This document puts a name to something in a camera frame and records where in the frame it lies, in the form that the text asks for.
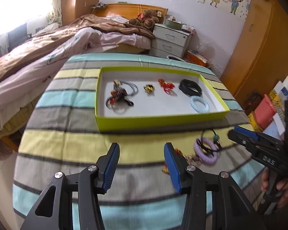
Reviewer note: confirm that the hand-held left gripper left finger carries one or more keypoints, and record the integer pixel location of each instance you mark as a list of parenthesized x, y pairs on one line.
[(111, 170)]

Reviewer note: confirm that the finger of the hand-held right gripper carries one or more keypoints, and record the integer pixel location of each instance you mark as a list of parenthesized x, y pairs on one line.
[(247, 132), (237, 139)]

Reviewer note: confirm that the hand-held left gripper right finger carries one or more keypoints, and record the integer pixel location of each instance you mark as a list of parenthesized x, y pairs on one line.
[(172, 170)]

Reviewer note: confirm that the red tassel knot ornament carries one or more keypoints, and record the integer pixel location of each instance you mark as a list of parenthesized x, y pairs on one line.
[(164, 169)]

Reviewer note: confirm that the gold hairpin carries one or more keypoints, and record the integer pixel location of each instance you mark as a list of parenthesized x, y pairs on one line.
[(193, 159)]

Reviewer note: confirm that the yellow-green cardboard box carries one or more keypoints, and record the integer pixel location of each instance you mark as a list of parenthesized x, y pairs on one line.
[(158, 105)]

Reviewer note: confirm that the black wristband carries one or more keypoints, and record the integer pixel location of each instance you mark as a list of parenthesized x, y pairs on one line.
[(184, 86)]

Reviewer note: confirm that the cream flower hair clip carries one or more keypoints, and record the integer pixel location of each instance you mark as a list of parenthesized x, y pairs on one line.
[(117, 82)]

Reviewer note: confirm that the person's right hand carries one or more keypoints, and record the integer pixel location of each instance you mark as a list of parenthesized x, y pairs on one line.
[(287, 186)]

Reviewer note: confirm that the yellow box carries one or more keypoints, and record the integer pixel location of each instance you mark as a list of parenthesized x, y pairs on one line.
[(254, 121)]

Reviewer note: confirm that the pink plastic bin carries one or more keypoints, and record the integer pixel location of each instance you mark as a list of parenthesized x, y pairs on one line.
[(266, 112)]

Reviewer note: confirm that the white cardboard box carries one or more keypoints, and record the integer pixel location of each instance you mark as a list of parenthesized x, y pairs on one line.
[(275, 127)]

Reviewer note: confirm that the dark bag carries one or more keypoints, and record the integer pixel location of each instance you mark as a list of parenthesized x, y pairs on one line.
[(253, 100)]

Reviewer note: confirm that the striped tablecloth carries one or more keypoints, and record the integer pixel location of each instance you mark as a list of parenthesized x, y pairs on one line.
[(62, 143)]

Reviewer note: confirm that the pile of books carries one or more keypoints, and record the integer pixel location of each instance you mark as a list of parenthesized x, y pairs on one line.
[(196, 57)]

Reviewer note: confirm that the large wooden wardrobe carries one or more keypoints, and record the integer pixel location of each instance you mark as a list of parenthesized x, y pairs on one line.
[(259, 40)]

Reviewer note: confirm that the white round object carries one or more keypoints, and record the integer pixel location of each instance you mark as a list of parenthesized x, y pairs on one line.
[(175, 57)]

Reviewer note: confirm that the white nightstand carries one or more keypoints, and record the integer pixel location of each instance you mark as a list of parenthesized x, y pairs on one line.
[(170, 37)]

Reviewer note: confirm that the pink duvet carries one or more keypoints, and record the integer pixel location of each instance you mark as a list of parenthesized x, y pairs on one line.
[(26, 81)]

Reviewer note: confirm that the green basin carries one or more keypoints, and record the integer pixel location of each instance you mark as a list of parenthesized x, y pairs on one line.
[(172, 24)]

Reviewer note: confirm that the brown blanket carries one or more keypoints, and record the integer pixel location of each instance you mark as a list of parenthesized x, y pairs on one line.
[(22, 57)]

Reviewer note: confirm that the brown teddy bear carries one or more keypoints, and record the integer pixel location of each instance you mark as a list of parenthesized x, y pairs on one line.
[(148, 16)]

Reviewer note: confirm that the wooden bed headboard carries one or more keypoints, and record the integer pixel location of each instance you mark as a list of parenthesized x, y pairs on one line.
[(124, 9)]

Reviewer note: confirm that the black monitor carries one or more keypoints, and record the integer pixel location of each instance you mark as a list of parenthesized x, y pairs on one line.
[(17, 34)]

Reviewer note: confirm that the power strip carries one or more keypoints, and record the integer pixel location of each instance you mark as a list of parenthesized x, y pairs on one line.
[(99, 4)]

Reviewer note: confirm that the floral curtain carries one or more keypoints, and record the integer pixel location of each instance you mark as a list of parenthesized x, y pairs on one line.
[(55, 9)]

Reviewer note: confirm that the tall wooden cabinet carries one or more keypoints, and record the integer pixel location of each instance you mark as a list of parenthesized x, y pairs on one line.
[(81, 0)]

